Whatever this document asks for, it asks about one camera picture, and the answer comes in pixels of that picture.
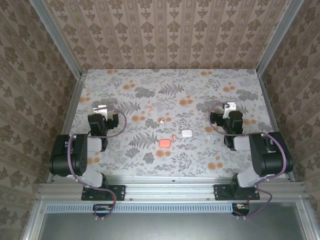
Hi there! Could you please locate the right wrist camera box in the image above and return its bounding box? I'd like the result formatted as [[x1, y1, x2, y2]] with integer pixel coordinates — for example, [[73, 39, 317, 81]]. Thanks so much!
[[223, 101, 237, 113]]

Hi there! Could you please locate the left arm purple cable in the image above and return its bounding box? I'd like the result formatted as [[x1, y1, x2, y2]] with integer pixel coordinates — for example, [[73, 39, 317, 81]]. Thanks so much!
[[66, 106, 127, 222]]

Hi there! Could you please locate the grey slotted cable duct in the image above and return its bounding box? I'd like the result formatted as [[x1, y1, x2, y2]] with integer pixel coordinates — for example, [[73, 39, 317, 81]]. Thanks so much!
[[45, 203, 235, 214]]

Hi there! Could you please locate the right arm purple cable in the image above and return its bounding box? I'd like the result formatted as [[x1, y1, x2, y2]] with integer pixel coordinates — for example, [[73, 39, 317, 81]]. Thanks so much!
[[208, 101, 287, 221]]

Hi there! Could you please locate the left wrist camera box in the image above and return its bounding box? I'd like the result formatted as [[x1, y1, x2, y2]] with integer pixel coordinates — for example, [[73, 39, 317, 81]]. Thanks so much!
[[92, 104, 111, 120]]

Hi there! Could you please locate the floral patterned table cover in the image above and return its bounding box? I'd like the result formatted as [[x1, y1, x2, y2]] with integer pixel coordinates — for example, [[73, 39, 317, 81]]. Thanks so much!
[[66, 68, 280, 178]]

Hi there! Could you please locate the grey metal sheet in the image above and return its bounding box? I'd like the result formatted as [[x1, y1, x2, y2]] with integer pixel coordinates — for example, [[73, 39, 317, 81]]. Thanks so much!
[[23, 199, 320, 240]]

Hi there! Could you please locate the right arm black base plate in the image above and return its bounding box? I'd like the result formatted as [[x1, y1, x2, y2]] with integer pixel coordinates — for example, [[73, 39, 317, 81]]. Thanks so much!
[[213, 184, 261, 202]]

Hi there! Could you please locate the small black electronics board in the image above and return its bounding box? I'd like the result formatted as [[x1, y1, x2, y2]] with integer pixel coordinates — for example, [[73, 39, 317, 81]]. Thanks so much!
[[92, 203, 114, 218], [231, 202, 251, 216]]

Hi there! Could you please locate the aluminium frame post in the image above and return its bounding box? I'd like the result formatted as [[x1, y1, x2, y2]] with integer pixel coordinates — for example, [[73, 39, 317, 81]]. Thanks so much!
[[29, 0, 83, 78], [256, 0, 305, 76]]

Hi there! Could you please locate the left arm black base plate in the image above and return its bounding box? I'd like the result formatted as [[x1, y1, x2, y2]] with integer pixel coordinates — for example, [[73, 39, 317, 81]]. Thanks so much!
[[81, 184, 126, 202]]

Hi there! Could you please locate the orange earbud charging case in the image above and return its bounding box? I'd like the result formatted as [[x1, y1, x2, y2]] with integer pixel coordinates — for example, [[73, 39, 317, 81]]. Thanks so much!
[[158, 138, 172, 149]]

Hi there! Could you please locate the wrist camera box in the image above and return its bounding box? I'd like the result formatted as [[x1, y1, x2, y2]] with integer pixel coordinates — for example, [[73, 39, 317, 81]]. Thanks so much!
[[92, 104, 111, 120], [223, 101, 237, 113]]

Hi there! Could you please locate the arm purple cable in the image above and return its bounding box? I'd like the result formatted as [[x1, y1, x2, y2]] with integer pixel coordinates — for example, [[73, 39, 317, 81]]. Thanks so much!
[[66, 106, 127, 222], [208, 101, 287, 221]]

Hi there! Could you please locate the aluminium table side rail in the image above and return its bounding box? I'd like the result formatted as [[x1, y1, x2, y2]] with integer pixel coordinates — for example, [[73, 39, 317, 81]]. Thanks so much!
[[257, 71, 296, 183], [46, 71, 88, 183]]

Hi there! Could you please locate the aluminium mounting rail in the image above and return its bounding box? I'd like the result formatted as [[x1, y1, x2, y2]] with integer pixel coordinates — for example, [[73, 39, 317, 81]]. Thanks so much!
[[37, 176, 308, 202]]

